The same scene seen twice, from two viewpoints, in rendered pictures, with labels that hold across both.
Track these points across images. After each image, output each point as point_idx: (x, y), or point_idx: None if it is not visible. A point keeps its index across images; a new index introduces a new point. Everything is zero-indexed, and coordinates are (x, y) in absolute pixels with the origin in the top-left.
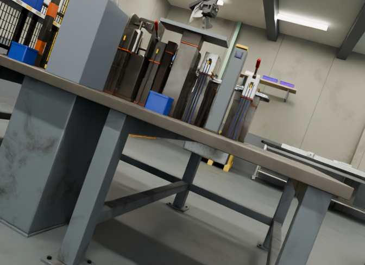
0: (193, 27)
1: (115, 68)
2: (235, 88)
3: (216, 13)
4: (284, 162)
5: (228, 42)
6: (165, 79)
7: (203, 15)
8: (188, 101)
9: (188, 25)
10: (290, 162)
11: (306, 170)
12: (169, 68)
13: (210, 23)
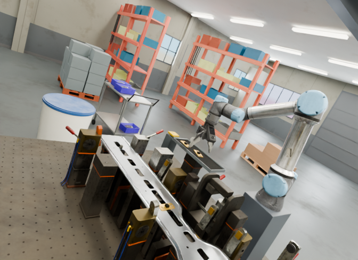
0: (204, 153)
1: None
2: (120, 151)
3: (198, 129)
4: (177, 162)
5: (181, 138)
6: None
7: (202, 138)
8: (155, 194)
9: (208, 155)
10: (145, 159)
11: (173, 159)
12: (179, 194)
13: (193, 137)
